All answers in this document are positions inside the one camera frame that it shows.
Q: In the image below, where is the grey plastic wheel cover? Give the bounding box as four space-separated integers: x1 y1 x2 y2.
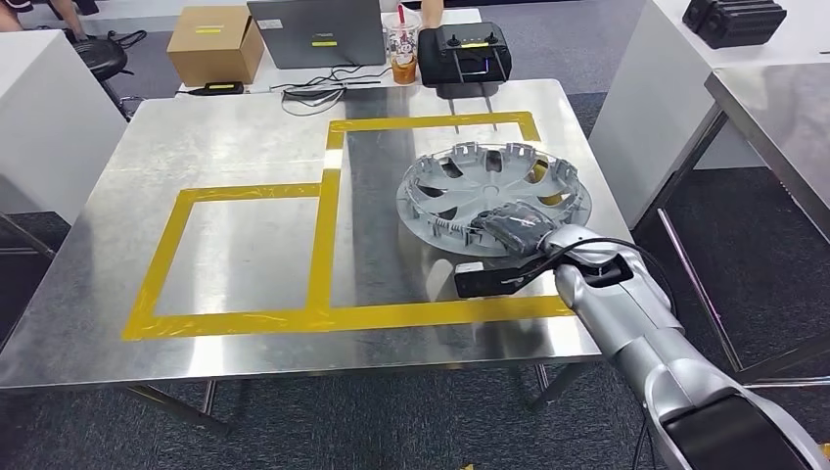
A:
395 142 592 259

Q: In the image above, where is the black equipment case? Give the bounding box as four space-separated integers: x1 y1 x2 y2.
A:
680 0 789 51

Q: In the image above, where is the stainless steel workbench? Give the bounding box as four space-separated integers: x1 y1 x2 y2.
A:
0 78 633 437

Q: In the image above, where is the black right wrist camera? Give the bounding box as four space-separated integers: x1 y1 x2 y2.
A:
453 256 566 300

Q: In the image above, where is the white table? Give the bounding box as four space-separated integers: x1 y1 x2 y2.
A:
178 6 484 97
0 28 129 225
586 0 830 228

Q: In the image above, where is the black round stool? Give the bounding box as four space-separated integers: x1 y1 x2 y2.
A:
69 37 131 121

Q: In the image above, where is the person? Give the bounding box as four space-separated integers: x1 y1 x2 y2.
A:
0 0 100 41

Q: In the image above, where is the plastic drink cup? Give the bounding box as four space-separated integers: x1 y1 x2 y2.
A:
382 3 423 86

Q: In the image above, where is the stainless steel table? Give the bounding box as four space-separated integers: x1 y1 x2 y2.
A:
656 61 830 391

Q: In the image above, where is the black remote controller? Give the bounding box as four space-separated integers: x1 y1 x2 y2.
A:
416 21 514 102

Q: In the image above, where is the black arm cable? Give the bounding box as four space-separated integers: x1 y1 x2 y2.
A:
518 236 679 312

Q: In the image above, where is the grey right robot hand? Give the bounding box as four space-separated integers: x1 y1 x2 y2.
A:
470 201 559 257

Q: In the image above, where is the brown cardboard box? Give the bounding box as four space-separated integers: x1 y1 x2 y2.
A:
166 5 266 88

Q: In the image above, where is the black device yellow label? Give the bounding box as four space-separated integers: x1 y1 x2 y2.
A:
188 80 246 97

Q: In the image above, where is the black cable bundle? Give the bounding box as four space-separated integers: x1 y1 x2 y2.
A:
268 61 393 118

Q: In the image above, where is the grey laptop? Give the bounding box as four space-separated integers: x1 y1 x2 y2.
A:
246 0 389 71

